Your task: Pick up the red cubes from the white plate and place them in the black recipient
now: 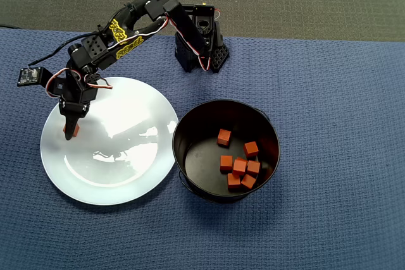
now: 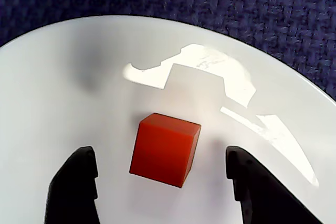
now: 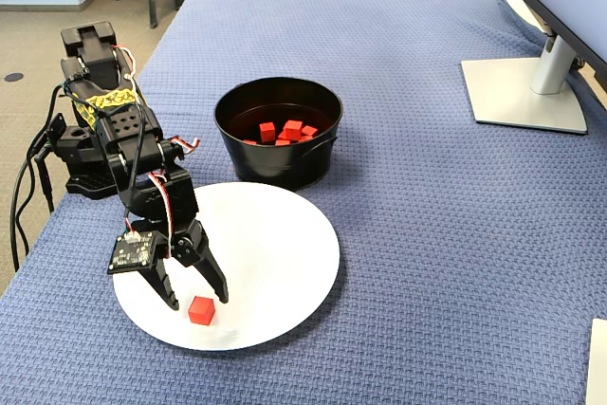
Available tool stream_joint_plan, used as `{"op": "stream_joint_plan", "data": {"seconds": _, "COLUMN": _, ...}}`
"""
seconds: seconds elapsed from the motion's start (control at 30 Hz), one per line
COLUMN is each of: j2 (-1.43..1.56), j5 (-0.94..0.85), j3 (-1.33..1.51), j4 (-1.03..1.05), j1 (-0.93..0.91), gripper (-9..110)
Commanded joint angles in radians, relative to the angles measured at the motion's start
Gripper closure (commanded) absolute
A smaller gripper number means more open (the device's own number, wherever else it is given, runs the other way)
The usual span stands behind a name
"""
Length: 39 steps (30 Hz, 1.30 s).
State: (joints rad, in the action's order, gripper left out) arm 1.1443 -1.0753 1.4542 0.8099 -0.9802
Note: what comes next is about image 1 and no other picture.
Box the black metal bucket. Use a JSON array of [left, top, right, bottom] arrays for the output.
[[171, 99, 282, 204]]

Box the red cube with dark mark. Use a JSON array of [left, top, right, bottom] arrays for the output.
[[232, 157, 248, 176]]

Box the white round plate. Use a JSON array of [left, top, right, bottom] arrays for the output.
[[39, 77, 180, 207]]

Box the blue woven tablecloth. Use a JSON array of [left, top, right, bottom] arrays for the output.
[[0, 28, 405, 270]]

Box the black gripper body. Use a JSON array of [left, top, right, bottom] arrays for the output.
[[51, 70, 99, 107]]

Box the thin black camera cable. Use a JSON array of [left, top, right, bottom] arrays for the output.
[[27, 37, 83, 68]]

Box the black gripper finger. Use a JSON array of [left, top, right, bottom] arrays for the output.
[[58, 101, 90, 142]]

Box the white red servo cable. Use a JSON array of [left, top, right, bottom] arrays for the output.
[[45, 67, 114, 97], [164, 13, 213, 72]]

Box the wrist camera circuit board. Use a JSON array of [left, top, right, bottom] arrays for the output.
[[16, 66, 44, 88]]

